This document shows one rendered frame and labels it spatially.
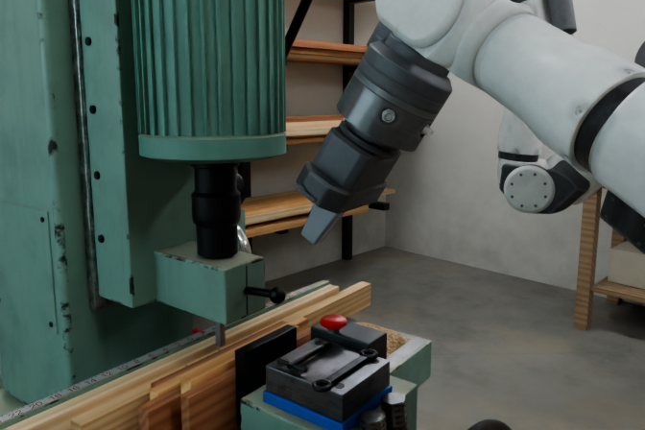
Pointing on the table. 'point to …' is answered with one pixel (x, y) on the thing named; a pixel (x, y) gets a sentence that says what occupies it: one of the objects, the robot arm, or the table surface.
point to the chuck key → (305, 357)
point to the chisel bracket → (208, 282)
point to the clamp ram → (270, 347)
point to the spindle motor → (209, 52)
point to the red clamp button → (333, 322)
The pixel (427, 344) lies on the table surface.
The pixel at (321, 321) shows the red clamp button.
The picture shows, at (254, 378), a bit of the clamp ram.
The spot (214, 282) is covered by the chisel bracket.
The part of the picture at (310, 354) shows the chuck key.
